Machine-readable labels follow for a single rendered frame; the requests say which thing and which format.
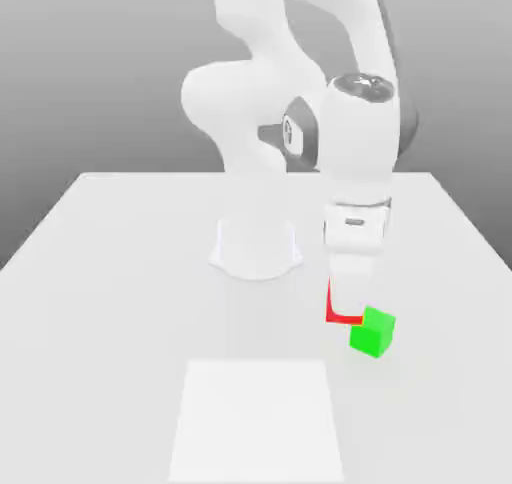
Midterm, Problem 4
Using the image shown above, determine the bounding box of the small green cube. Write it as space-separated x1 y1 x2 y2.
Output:
348 305 398 360

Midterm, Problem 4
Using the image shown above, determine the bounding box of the small red cube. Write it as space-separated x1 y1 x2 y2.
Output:
324 275 365 327

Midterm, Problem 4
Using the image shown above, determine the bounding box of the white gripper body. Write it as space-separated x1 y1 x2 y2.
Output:
328 250 377 295

